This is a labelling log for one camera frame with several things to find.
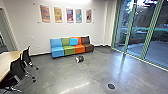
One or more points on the blue sofa seat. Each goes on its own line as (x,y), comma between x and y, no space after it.
(57,51)

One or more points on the light blue wall poster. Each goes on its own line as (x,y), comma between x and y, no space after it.
(78,15)

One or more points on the grey door frame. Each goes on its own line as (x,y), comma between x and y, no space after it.
(10,30)

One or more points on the black office chair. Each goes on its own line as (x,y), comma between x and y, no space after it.
(16,71)
(26,56)

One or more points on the round dark floor socket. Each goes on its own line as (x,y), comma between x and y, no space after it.
(111,86)

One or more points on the purple wall poster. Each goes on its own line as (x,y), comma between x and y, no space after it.
(69,15)

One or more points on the grey translucent trash bag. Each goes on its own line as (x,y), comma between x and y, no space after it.
(80,59)

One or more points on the brown sofa seat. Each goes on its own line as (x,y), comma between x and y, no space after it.
(88,46)

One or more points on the green framed glass wall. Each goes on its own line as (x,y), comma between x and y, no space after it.
(131,26)

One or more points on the orange sofa seat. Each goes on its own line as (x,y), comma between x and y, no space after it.
(79,48)

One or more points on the beige narrow wall poster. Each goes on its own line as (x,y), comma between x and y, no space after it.
(88,16)

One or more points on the green sofa seat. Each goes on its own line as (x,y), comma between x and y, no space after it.
(69,50)

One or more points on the blue square cushion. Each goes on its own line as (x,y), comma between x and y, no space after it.
(73,41)

